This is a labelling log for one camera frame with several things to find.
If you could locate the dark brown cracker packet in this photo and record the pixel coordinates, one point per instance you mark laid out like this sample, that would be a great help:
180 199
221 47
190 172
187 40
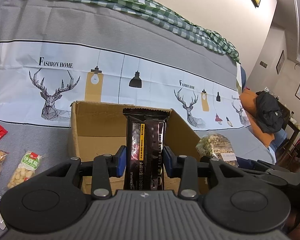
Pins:
144 141

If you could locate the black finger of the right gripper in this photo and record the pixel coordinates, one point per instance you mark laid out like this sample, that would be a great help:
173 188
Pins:
292 178
259 169

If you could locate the clear bag of nuts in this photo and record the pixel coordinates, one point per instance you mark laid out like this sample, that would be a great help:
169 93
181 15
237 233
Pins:
217 146

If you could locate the grey deer print sofa cover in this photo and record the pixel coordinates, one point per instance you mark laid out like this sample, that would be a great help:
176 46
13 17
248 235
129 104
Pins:
39 81

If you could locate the blue sofa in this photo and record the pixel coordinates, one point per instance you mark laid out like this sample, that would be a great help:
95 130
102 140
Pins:
243 78

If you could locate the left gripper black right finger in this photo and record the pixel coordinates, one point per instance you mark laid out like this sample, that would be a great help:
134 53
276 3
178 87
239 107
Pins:
230 197

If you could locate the wooden side table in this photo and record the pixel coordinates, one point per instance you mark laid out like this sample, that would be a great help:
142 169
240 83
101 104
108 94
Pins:
288 153

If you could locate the orange cushion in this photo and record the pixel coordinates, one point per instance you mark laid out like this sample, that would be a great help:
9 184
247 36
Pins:
248 101

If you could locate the green label nougat packet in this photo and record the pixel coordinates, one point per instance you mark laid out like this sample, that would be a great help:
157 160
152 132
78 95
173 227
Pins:
26 169

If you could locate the black jacket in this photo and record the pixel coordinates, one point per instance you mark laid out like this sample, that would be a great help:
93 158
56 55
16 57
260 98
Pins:
268 113

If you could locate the open cardboard box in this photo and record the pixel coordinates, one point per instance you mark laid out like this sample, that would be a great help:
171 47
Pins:
100 128

